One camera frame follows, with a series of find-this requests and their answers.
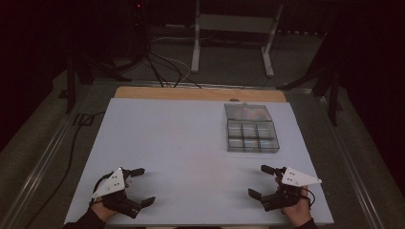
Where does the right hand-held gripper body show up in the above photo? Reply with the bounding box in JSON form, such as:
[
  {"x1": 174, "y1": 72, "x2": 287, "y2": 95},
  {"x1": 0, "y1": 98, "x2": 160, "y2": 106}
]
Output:
[{"x1": 260, "y1": 166, "x2": 323, "y2": 213}]

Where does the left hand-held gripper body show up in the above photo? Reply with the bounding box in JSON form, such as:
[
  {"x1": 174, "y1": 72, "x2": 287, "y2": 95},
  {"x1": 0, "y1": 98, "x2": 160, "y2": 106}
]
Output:
[{"x1": 91, "y1": 167, "x2": 143, "y2": 219}]

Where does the clear plastic compartment box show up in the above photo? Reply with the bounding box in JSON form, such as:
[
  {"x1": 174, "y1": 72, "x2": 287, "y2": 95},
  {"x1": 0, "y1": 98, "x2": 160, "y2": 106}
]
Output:
[{"x1": 224, "y1": 102, "x2": 281, "y2": 155}]

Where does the person's left hand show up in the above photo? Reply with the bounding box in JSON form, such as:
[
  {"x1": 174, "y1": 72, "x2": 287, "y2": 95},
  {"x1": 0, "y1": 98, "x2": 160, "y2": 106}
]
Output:
[{"x1": 90, "y1": 179, "x2": 131, "y2": 222}]

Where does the person's right hand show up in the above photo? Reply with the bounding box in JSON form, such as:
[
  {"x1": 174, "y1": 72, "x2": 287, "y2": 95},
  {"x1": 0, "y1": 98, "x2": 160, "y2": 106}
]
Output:
[{"x1": 274, "y1": 177, "x2": 313, "y2": 229}]

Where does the white table board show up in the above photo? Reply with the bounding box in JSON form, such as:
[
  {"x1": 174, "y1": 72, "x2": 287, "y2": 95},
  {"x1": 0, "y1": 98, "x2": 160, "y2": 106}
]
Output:
[{"x1": 63, "y1": 97, "x2": 335, "y2": 227}]

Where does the black tripod stand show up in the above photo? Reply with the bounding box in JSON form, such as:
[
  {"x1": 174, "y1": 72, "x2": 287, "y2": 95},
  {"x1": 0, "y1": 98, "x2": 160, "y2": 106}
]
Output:
[
  {"x1": 58, "y1": 52, "x2": 133, "y2": 115},
  {"x1": 276, "y1": 28, "x2": 345, "y2": 127}
]

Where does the white metal stand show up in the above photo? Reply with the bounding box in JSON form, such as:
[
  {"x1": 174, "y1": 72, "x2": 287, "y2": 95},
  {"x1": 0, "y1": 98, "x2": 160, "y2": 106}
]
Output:
[{"x1": 190, "y1": 0, "x2": 285, "y2": 78}]

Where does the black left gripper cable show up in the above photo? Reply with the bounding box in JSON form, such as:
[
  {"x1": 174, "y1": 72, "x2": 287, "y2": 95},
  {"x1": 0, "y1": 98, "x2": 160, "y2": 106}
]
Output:
[{"x1": 90, "y1": 172, "x2": 115, "y2": 205}]

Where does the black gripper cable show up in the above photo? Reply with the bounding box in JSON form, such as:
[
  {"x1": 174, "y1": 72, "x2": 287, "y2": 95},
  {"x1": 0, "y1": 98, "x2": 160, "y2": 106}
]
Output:
[
  {"x1": 90, "y1": 172, "x2": 115, "y2": 205},
  {"x1": 300, "y1": 186, "x2": 317, "y2": 208}
]

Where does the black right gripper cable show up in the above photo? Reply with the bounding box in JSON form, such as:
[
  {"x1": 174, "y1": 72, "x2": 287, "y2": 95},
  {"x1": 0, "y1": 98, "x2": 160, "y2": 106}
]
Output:
[{"x1": 300, "y1": 186, "x2": 317, "y2": 208}]

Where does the black floor cable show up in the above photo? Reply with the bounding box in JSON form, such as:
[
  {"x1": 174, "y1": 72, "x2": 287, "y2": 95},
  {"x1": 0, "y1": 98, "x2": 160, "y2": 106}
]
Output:
[{"x1": 23, "y1": 110, "x2": 107, "y2": 229}]

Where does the metal floor rail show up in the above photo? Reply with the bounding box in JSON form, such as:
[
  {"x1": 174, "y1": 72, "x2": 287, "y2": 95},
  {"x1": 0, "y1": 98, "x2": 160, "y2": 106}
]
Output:
[
  {"x1": 318, "y1": 94, "x2": 385, "y2": 229},
  {"x1": 0, "y1": 83, "x2": 94, "y2": 229}
]

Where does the bundle of black cables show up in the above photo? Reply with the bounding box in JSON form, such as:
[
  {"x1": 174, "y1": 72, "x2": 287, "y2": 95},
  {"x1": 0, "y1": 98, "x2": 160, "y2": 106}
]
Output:
[{"x1": 139, "y1": 31, "x2": 203, "y2": 90}]

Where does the white cable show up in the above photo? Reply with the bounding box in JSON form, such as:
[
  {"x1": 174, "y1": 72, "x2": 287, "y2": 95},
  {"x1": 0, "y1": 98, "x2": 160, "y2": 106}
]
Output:
[{"x1": 151, "y1": 35, "x2": 192, "y2": 88}]

